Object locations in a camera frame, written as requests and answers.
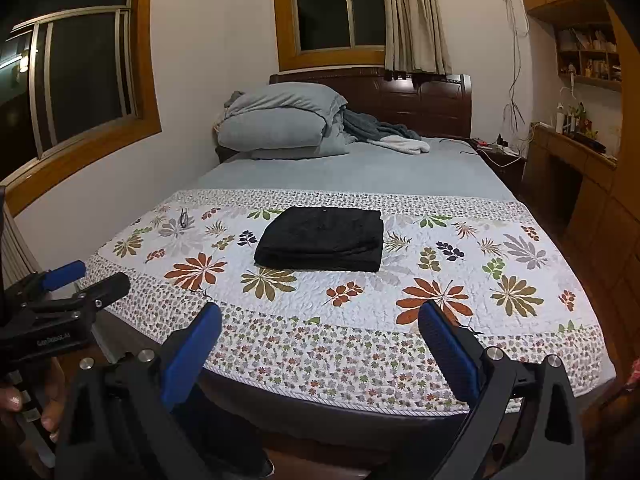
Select floral quilt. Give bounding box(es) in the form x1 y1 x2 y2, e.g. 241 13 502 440
77 188 617 413

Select grey folded duvet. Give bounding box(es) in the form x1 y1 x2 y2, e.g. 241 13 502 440
222 82 349 158

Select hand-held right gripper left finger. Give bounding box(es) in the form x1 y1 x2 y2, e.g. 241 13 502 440
54 302 236 480

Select wooden wardrobe panel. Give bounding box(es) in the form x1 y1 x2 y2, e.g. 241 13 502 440
602 0 640 376

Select large wooden-framed window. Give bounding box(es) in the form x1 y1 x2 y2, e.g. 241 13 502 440
0 0 163 218

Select small potted plant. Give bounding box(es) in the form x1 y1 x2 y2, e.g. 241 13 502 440
569 102 594 135

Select black pants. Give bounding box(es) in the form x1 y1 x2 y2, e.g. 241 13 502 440
253 206 385 273

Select row of books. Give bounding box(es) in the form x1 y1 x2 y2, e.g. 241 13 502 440
557 27 620 53

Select dark grey blanket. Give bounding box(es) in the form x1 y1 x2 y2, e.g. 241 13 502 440
342 107 423 143

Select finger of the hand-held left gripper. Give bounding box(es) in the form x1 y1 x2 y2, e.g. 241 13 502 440
75 272 132 311
20 260 87 293

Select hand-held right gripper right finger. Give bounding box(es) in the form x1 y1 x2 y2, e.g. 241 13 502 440
370 300 587 480

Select beige curtain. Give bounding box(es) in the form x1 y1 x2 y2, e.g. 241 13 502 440
378 0 453 77

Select dark wooden headboard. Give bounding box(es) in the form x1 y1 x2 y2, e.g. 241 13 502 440
269 72 473 140

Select wooden desk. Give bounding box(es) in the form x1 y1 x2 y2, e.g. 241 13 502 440
520 122 640 321

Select grey pillow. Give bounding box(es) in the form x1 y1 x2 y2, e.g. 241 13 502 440
216 111 328 152

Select dark wooden nightstand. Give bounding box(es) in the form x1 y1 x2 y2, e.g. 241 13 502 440
470 137 526 201

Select black box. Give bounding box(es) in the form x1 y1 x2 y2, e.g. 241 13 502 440
574 132 607 154

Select white towel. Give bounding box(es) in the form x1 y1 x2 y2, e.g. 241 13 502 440
367 135 432 155

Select hanging wall cables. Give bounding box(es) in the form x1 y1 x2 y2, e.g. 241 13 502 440
500 0 532 133

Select person's left hand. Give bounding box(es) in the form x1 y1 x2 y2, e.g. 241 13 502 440
0 355 67 443

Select small wooden-framed window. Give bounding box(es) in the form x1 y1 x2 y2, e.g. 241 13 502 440
271 0 388 72

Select wooden wall shelf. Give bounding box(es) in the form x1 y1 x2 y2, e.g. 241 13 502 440
554 22 623 92

